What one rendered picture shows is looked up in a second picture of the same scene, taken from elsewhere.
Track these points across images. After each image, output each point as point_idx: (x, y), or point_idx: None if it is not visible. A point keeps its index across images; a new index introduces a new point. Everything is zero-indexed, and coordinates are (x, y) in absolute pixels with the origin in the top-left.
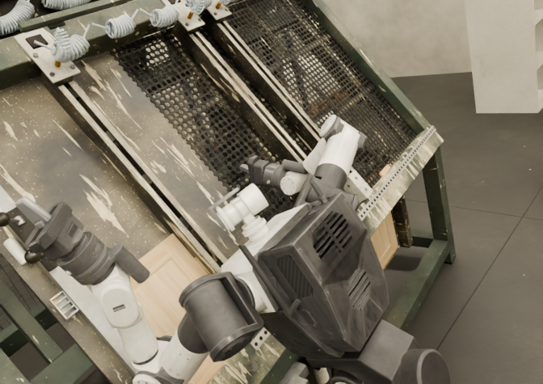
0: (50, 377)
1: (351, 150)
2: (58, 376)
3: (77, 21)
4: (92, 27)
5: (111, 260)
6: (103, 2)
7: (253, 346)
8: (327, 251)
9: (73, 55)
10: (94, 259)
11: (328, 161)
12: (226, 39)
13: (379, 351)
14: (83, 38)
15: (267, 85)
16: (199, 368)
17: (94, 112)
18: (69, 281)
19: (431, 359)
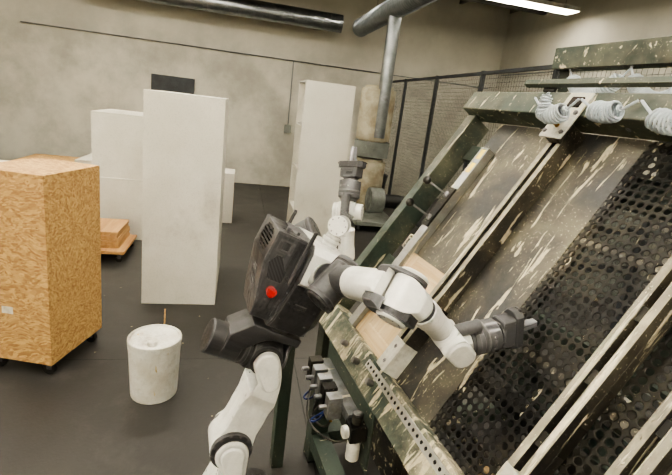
0: (389, 260)
1: (355, 282)
2: (389, 263)
3: (628, 96)
4: (630, 107)
5: (341, 195)
6: (591, 81)
7: (367, 361)
8: (262, 235)
9: (542, 118)
10: (339, 187)
11: (353, 266)
12: None
13: (242, 316)
14: (556, 108)
15: None
16: (370, 329)
17: (533, 173)
18: (417, 235)
19: (211, 329)
